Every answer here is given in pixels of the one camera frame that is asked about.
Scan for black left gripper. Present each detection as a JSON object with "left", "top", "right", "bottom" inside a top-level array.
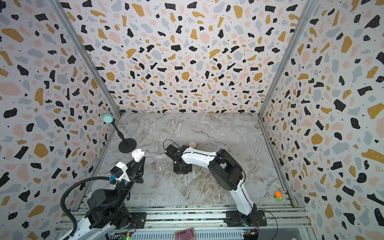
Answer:
[{"left": 114, "top": 155, "right": 146, "bottom": 209}]

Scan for white earbud charging case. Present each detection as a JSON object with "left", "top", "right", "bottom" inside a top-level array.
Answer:
[{"left": 132, "top": 149, "right": 145, "bottom": 163}]

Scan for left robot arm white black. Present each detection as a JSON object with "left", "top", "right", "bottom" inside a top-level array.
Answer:
[{"left": 60, "top": 157, "right": 147, "bottom": 240}]

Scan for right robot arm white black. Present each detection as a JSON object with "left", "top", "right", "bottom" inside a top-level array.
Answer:
[{"left": 165, "top": 145, "right": 257, "bottom": 216}]

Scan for pink round earbud case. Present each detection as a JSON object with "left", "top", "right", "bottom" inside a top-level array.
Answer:
[{"left": 189, "top": 142, "right": 197, "bottom": 148}]

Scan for black microphone stand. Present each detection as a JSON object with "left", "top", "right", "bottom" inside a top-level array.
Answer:
[{"left": 111, "top": 120, "right": 137, "bottom": 154}]

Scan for green microphone head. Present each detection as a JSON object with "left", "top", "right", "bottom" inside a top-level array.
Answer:
[{"left": 103, "top": 113, "right": 114, "bottom": 124}]

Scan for pink circuit board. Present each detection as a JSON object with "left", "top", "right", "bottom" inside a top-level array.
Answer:
[{"left": 175, "top": 228, "right": 195, "bottom": 240}]

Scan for orange green toy truck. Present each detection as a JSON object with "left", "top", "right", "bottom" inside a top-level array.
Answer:
[{"left": 275, "top": 191, "right": 284, "bottom": 203}]

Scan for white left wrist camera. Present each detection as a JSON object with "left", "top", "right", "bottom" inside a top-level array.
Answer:
[{"left": 110, "top": 162, "right": 131, "bottom": 183}]

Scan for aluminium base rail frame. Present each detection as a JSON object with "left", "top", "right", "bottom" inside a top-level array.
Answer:
[{"left": 73, "top": 203, "right": 316, "bottom": 240}]

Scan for aluminium corner post left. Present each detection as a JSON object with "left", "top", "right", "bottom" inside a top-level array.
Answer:
[{"left": 48, "top": 0, "right": 121, "bottom": 119}]

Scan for aluminium corner post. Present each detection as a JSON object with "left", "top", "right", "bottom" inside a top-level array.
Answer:
[
  {"left": 48, "top": 0, "right": 121, "bottom": 119},
  {"left": 258, "top": 0, "right": 318, "bottom": 118}
]

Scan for aluminium corner post right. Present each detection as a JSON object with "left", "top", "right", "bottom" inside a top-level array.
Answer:
[{"left": 258, "top": 0, "right": 318, "bottom": 118}]

